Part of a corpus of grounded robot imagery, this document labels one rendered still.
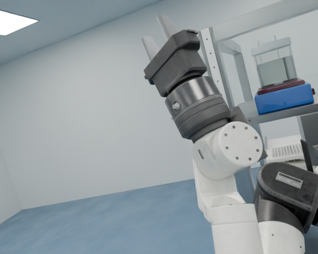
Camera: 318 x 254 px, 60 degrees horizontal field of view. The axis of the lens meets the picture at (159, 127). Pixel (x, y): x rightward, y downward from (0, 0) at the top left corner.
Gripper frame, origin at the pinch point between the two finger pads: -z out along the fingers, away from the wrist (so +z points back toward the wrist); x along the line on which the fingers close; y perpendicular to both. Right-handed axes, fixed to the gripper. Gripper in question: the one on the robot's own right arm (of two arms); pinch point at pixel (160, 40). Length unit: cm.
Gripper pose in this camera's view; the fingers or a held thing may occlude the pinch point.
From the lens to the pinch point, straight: 51.9
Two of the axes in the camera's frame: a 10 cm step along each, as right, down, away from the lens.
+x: 5.4, -4.7, -6.9
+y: -7.3, 1.5, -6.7
